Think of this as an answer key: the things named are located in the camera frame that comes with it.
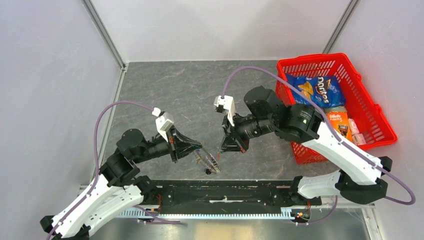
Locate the slotted cable duct rail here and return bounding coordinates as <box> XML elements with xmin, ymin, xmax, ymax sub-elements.
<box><xmin>115</xmin><ymin>207</ymin><xmax>295</xmax><ymax>221</ymax></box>

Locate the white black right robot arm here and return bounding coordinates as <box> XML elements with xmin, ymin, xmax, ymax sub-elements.
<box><xmin>214</xmin><ymin>86</ymin><xmax>392</xmax><ymax>205</ymax></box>

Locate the red plastic basket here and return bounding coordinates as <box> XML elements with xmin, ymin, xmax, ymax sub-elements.
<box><xmin>276</xmin><ymin>53</ymin><xmax>398</xmax><ymax>151</ymax></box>

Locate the blue Doritos chip bag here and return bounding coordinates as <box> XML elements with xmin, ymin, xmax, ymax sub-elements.
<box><xmin>285</xmin><ymin>73</ymin><xmax>346</xmax><ymax>109</ymax></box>

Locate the orange Gillette razor box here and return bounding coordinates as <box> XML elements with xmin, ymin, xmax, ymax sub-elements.
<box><xmin>326</xmin><ymin>111</ymin><xmax>353</xmax><ymax>142</ymax></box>

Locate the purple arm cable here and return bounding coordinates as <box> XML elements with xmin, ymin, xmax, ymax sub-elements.
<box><xmin>44</xmin><ymin>100</ymin><xmax>182</xmax><ymax>240</ymax></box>
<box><xmin>221</xmin><ymin>65</ymin><xmax>417</xmax><ymax>226</ymax></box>

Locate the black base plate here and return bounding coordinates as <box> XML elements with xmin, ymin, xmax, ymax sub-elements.
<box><xmin>142</xmin><ymin>179</ymin><xmax>322</xmax><ymax>215</ymax></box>

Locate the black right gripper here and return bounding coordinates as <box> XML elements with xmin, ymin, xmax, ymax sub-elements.
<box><xmin>218</xmin><ymin>110</ymin><xmax>276</xmax><ymax>153</ymax></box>

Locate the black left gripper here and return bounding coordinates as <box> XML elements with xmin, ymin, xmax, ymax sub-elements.
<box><xmin>133</xmin><ymin>124</ymin><xmax>203</xmax><ymax>163</ymax></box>

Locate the steel disc with keyrings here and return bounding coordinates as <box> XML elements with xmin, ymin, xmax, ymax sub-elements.
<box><xmin>193</xmin><ymin>148</ymin><xmax>221</xmax><ymax>175</ymax></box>

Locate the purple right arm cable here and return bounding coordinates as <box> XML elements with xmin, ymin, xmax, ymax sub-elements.
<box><xmin>221</xmin><ymin>65</ymin><xmax>417</xmax><ymax>226</ymax></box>

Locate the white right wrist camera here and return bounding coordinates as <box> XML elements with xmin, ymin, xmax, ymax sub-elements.
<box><xmin>213</xmin><ymin>95</ymin><xmax>236</xmax><ymax>127</ymax></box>

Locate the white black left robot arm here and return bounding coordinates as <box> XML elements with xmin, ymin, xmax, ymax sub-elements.
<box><xmin>40</xmin><ymin>126</ymin><xmax>203</xmax><ymax>240</ymax></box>

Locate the pink white small packet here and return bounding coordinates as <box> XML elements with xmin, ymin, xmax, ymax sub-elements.
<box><xmin>348</xmin><ymin>118</ymin><xmax>367</xmax><ymax>146</ymax></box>

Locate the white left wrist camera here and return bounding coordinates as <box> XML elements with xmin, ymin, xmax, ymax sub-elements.
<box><xmin>152</xmin><ymin>107</ymin><xmax>175</xmax><ymax>143</ymax></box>

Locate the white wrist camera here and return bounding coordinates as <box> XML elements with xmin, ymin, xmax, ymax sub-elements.
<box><xmin>213</xmin><ymin>95</ymin><xmax>236</xmax><ymax>127</ymax></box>
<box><xmin>152</xmin><ymin>107</ymin><xmax>175</xmax><ymax>143</ymax></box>

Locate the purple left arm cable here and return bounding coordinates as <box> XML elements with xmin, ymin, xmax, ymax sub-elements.
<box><xmin>44</xmin><ymin>100</ymin><xmax>182</xmax><ymax>240</ymax></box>

